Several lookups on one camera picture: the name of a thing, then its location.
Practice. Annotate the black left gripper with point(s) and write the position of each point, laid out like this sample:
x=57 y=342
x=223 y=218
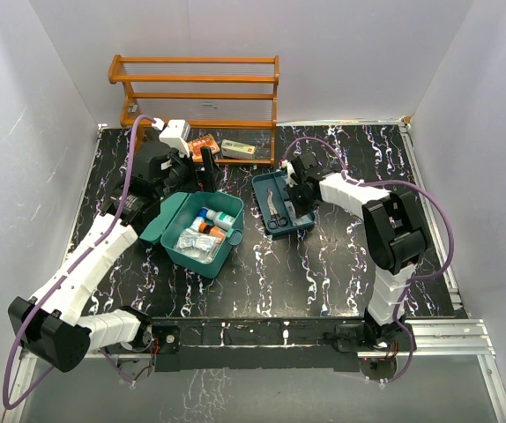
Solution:
x=212 y=174

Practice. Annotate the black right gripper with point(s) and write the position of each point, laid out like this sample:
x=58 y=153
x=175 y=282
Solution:
x=300 y=210

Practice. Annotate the blue divided tray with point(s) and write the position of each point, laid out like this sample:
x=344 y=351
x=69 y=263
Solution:
x=276 y=181

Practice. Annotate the black handled scissors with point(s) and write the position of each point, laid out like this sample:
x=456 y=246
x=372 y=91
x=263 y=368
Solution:
x=276 y=220

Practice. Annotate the small blue-capped bottle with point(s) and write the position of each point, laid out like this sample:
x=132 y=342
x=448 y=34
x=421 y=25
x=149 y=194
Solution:
x=200 y=219

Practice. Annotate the white green-label bottle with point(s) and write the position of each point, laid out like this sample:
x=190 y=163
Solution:
x=220 y=219

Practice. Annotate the green plastic medicine box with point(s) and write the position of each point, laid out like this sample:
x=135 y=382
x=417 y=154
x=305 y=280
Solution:
x=178 y=212

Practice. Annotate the brown orange-label bottle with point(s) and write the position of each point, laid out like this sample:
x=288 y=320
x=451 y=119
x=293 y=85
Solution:
x=212 y=230

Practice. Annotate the clear bag of swabs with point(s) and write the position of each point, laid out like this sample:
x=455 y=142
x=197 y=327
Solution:
x=197 y=246

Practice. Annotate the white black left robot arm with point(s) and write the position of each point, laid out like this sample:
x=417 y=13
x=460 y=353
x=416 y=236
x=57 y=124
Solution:
x=50 y=323

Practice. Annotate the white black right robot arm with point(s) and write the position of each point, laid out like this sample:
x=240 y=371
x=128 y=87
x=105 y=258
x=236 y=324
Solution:
x=396 y=239

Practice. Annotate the white green medicine box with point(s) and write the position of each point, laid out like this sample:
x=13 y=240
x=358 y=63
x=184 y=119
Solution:
x=237 y=151

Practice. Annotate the orange pill box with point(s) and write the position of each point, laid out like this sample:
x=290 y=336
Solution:
x=207 y=140

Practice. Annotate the orange wooden shelf rack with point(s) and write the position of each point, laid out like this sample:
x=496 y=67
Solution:
x=210 y=93

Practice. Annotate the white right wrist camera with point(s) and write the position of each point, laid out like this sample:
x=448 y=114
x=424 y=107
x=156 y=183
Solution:
x=288 y=168

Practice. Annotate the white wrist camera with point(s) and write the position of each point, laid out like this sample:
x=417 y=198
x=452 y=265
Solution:
x=174 y=133
x=288 y=168

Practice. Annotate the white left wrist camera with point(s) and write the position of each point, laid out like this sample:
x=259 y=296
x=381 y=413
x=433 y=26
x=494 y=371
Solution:
x=174 y=133

